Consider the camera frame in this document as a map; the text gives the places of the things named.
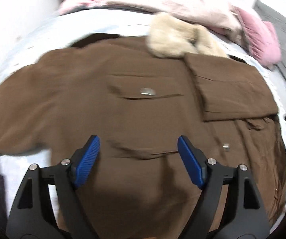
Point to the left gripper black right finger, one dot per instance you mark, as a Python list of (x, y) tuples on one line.
[(230, 204)]

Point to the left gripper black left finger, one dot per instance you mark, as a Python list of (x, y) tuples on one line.
[(32, 215)]

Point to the brown coat with fur collar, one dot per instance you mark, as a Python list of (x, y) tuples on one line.
[(150, 137)]

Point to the beige pink padded jacket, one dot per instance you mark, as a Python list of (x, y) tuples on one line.
[(217, 15)]

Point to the white lace bed cloth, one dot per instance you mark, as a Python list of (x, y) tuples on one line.
[(13, 54)]

